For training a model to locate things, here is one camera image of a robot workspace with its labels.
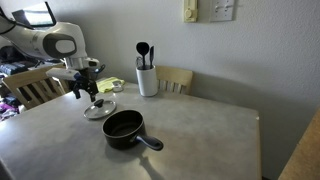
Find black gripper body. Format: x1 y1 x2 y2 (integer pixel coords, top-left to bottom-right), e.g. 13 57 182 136
71 67 100 95

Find glass lid with black knob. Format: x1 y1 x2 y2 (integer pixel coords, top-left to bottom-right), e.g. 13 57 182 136
83 98 118 121

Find dark framed screen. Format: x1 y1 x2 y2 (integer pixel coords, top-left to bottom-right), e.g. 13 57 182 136
11 1 57 28

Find metal wire whisk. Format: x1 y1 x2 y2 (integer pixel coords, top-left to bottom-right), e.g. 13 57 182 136
134 56 144 70

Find black cable with blue plug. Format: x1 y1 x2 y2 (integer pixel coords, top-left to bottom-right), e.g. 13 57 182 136
89 63 107 82

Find black kitchen utensils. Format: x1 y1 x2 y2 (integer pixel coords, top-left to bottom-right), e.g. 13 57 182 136
135 41 151 71

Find small round silver tin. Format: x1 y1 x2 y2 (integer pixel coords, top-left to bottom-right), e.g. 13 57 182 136
111 82 125 94

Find beige wall thermostat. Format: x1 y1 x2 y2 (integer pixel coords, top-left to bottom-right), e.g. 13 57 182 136
182 0 199 24

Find black plastic spatula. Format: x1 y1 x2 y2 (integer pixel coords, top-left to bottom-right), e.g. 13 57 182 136
148 45 156 70

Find white utensil holder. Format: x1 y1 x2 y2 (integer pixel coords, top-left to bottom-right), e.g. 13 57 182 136
135 65 159 98

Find wooden chair with solid backrest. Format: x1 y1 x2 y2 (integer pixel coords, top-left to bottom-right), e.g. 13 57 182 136
154 65 195 96

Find tan wooden furniture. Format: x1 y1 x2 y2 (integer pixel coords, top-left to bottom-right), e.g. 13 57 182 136
277 107 320 180

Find wooden chair with slatted backrest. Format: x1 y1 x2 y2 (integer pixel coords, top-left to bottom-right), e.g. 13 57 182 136
1 64 73 111

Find yellow-green folded cloth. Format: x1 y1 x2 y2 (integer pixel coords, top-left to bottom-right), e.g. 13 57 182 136
96 76 126 94

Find black saucepan with handle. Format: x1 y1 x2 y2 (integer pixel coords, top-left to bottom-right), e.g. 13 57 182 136
101 109 165 152

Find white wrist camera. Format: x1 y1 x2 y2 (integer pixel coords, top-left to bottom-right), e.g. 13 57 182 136
45 67 82 82

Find white light switch plate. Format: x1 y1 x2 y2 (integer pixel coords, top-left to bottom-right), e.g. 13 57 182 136
209 0 236 23

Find purple fabric pile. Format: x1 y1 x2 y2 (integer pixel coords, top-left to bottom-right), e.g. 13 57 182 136
0 101 20 122

